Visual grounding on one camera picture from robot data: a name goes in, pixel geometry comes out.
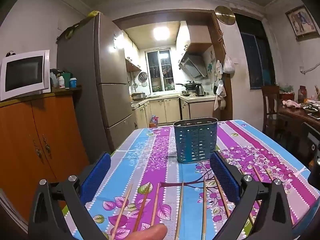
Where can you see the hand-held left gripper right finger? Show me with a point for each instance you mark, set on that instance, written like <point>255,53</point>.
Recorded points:
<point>225,180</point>

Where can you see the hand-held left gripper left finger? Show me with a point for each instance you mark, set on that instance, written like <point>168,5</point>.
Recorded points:
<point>96,177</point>

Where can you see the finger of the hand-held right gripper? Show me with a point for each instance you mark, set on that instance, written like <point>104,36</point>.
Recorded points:
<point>316,175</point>

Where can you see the blue perforated utensil holder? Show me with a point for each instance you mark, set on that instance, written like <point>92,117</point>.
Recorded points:
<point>195,142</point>

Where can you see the row of wooden chopsticks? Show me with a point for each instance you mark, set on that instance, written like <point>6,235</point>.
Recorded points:
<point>180,210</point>

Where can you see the person's left hand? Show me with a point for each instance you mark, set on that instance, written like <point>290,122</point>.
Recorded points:
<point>150,232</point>

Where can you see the black chair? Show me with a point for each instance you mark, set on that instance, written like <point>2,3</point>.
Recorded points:
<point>308,132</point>

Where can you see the floral striped tablecloth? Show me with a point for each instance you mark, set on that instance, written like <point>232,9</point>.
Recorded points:
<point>262,147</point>

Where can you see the dark wooden dining table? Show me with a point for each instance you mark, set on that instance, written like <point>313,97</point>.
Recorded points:
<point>292,115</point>

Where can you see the bowl of greens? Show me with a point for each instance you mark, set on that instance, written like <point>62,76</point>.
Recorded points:
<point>310,108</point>

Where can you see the pink cloth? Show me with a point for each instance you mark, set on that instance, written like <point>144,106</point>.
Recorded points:
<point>291,103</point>

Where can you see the orange wooden cabinet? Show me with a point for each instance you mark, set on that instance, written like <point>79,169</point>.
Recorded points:
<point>30,140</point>

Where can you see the bottles on kitchen floor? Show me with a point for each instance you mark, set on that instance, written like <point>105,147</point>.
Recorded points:
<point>153,122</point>

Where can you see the brown wooden chair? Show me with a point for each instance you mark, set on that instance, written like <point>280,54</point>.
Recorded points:
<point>270,110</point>

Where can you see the brown glass jar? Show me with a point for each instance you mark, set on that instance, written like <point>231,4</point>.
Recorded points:
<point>302,93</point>

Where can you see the hanging kitchen cloths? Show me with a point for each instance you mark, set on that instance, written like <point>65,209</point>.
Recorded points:
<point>220,97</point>

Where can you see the beige kitchen base cabinets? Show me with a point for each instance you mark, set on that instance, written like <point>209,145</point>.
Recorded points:
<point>172,110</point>

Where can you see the steel electric kettle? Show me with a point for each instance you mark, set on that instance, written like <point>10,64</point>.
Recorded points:
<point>200,90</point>

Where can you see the blue lidded jar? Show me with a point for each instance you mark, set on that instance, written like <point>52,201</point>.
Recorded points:
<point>73,83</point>

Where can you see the white pill bottle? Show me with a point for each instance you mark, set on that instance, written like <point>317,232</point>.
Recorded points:
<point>61,82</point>

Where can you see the black wok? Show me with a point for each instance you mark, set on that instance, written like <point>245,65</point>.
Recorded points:
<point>190,85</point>

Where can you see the green container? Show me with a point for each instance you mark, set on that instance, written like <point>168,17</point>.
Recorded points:
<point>67,76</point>

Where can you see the grey refrigerator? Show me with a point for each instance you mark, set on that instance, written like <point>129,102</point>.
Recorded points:
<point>110,67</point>

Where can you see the hanging round strainer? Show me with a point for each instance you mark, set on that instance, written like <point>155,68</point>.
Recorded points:
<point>143,76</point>

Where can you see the white hanging plastic bag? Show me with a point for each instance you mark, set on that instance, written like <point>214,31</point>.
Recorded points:
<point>228,66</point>

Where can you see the steel range hood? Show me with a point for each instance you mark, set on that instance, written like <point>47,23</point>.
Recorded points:
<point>193,66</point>

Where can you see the barred kitchen window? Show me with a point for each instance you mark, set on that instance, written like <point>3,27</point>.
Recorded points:
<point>160,70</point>

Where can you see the white microwave oven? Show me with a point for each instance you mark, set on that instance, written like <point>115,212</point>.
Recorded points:
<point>23,73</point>

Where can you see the dark room window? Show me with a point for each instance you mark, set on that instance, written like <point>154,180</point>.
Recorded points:
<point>257,55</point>

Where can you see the kitchen ceiling light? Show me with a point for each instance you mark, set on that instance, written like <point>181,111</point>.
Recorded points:
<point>161,33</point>

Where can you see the yellow item atop refrigerator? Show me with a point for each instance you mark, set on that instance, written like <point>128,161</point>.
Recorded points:
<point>93,13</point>

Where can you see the kitchen wall cabinet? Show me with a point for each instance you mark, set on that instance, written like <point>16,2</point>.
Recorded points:
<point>197,38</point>
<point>131,55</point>

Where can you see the framed wall picture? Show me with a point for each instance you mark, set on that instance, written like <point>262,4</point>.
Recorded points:
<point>302,21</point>

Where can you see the gold wall clock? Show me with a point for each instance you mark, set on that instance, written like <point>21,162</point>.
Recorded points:
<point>225,15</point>

